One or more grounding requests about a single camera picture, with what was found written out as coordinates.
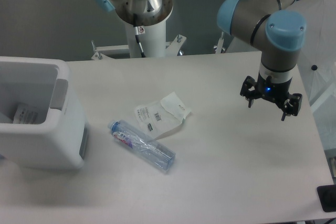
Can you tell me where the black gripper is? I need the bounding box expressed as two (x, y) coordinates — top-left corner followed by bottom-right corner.
(240, 70), (302, 121)

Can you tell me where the white plastic packaging wrapper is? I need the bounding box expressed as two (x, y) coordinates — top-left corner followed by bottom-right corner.
(134, 92), (191, 139)

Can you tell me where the clear plastic water bottle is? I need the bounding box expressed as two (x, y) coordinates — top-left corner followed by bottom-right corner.
(108, 120), (175, 173)

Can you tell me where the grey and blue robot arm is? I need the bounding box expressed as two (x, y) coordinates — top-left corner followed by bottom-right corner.
(95, 0), (307, 117)

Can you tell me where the white trash can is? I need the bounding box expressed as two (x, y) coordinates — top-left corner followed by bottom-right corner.
(1, 56), (88, 169)

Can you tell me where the labelled wrapper in trash can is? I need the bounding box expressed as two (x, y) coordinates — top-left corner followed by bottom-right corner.
(13, 103), (39, 124)

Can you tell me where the white umbrella with lettering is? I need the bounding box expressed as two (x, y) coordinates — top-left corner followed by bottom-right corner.
(225, 0), (336, 151)

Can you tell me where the black device at table edge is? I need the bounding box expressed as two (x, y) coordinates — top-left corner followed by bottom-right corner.
(317, 185), (335, 212)

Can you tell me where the white pedestal base frame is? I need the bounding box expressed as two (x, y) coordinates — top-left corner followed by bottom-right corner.
(90, 31), (227, 61)

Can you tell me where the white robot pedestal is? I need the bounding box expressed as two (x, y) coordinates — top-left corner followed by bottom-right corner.
(116, 0), (173, 45)

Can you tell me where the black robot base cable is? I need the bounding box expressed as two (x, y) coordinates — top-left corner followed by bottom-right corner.
(132, 14), (146, 58)

